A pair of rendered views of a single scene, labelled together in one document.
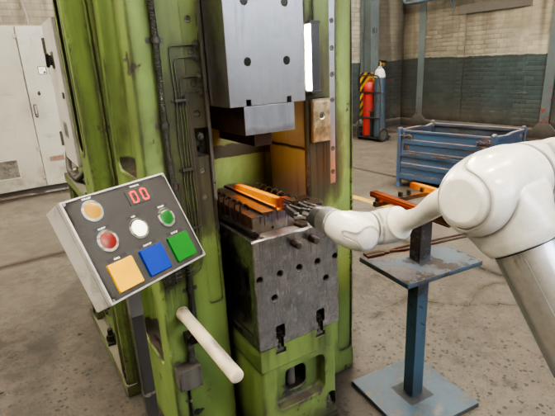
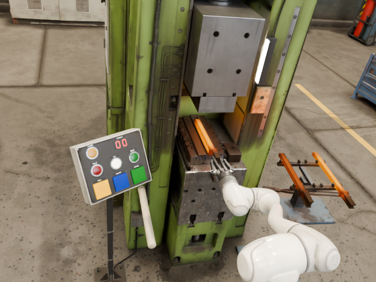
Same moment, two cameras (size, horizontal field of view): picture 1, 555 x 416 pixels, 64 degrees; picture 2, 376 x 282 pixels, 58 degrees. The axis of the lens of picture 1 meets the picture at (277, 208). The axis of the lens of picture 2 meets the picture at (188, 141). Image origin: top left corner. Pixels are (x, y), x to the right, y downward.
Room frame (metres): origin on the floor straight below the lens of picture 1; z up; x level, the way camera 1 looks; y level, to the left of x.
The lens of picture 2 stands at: (0.00, -0.22, 2.16)
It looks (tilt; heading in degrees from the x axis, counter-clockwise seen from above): 35 degrees down; 13
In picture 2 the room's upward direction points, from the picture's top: 9 degrees clockwise
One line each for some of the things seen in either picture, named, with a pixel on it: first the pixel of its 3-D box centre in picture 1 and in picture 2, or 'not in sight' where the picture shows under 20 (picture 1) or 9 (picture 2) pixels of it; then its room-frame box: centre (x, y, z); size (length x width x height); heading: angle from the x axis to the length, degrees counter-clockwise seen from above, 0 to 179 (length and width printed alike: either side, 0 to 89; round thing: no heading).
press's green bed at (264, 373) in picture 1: (268, 352); (190, 214); (1.76, 0.08, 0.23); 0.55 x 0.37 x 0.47; 31
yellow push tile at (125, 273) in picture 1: (125, 274); (102, 189); (1.03, 0.39, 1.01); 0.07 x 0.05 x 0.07; 146
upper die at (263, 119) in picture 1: (241, 115); (206, 86); (1.73, 0.12, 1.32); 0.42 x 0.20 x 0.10; 31
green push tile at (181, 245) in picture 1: (181, 246); (138, 174); (1.20, 0.28, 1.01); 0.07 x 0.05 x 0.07; 146
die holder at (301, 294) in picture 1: (262, 261); (199, 168); (1.76, 0.08, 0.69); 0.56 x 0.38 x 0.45; 31
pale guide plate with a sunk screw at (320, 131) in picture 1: (320, 120); (260, 100); (1.82, -0.19, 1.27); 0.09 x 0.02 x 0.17; 121
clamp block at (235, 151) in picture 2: (305, 206); (231, 152); (1.69, -0.11, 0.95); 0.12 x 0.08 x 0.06; 31
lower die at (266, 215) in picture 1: (248, 205); (197, 137); (1.73, 0.12, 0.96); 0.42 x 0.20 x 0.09; 31
